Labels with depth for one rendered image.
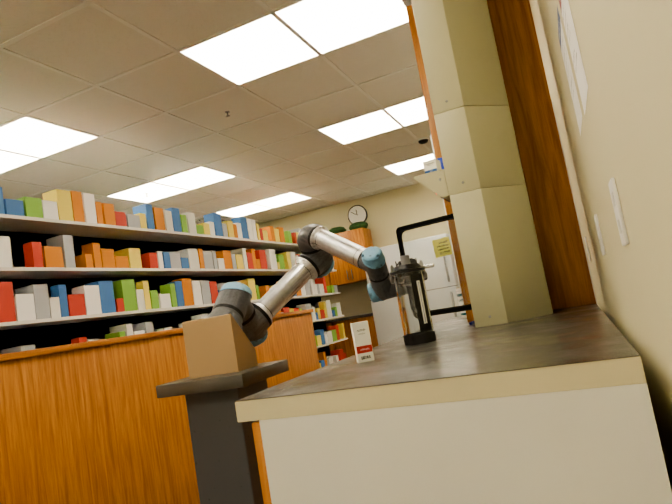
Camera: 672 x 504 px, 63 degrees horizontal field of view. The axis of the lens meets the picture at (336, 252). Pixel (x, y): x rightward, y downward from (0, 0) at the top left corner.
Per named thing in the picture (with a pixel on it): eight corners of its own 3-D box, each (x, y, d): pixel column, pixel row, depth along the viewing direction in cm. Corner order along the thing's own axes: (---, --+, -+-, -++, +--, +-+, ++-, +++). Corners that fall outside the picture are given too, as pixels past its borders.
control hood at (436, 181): (465, 205, 225) (460, 182, 226) (449, 195, 195) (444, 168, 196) (437, 212, 229) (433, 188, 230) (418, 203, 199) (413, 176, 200)
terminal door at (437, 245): (480, 308, 220) (461, 211, 224) (411, 319, 236) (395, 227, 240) (481, 308, 220) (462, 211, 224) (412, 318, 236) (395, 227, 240)
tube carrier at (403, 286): (438, 337, 161) (424, 265, 164) (401, 343, 163) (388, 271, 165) (436, 334, 172) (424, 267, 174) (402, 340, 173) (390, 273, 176)
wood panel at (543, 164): (595, 302, 212) (521, -34, 227) (596, 303, 209) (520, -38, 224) (468, 321, 230) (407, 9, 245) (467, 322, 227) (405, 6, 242)
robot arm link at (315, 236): (305, 209, 224) (390, 245, 189) (313, 230, 230) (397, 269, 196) (283, 225, 219) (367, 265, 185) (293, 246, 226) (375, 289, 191)
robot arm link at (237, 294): (205, 305, 193) (216, 278, 203) (221, 330, 201) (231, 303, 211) (236, 301, 189) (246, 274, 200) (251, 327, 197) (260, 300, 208)
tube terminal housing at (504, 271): (554, 310, 210) (513, 117, 218) (551, 316, 180) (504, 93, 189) (488, 320, 220) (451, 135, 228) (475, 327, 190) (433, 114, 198)
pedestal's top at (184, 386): (157, 398, 176) (155, 386, 176) (212, 380, 206) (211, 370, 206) (243, 387, 165) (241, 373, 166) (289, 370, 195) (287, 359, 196)
